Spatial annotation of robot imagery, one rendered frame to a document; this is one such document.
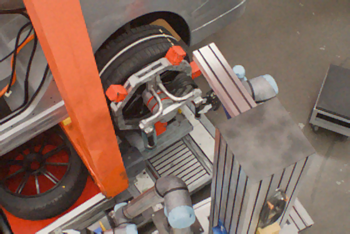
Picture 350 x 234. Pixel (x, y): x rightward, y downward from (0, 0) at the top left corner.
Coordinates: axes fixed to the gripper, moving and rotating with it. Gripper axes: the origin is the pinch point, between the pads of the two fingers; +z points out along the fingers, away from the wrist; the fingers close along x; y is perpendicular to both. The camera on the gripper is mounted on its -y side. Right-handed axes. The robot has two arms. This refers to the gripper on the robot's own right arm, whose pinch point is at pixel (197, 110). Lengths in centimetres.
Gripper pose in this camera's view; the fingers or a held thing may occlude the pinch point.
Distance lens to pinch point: 333.3
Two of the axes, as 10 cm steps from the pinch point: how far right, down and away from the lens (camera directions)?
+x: 5.5, 7.0, -4.7
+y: -0.7, -5.1, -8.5
